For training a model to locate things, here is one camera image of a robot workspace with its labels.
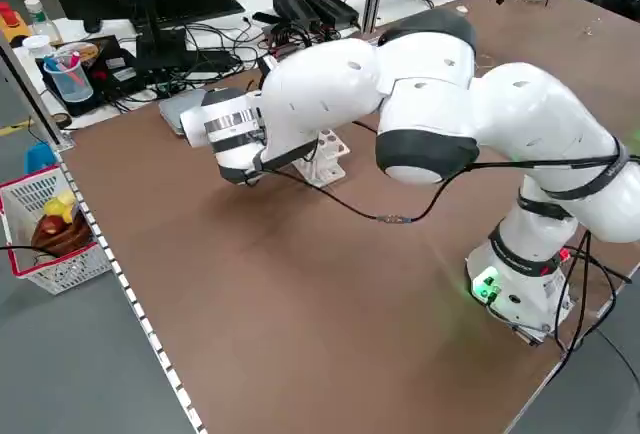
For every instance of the red yellow emergency stop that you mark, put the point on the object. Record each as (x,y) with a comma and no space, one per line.
(12,24)

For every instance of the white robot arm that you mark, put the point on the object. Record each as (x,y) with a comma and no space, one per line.
(425,104)

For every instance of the blue plastic item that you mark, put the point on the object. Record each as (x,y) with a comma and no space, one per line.
(40,159)

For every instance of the black charger box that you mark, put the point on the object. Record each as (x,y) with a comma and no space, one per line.
(295,9)
(332,6)

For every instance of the yellow fruit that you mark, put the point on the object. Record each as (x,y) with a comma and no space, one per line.
(60,204)

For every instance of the slotted aluminium edge rail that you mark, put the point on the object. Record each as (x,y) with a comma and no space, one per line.
(135,299)

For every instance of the grey digital scale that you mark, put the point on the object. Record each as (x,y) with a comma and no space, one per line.
(172,106)

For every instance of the clear cup with pens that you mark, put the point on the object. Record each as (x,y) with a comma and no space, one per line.
(70,81)

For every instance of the black tape roll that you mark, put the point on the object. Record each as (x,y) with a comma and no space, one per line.
(62,121)

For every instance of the white test tube rack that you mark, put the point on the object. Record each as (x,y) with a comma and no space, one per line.
(325,169)

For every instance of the clear white-capped bottle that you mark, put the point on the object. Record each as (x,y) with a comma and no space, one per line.
(40,24)

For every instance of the brown wooden bowl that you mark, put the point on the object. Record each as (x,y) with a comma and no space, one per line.
(65,241)

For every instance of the black flat box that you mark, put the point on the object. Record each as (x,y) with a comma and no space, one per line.
(115,74)

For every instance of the white red-rimmed plastic basket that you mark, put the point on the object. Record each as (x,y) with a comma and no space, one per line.
(65,269)

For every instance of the small clear glass flask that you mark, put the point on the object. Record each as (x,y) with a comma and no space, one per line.
(589,30)

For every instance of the red apple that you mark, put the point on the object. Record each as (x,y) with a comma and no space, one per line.
(50,225)

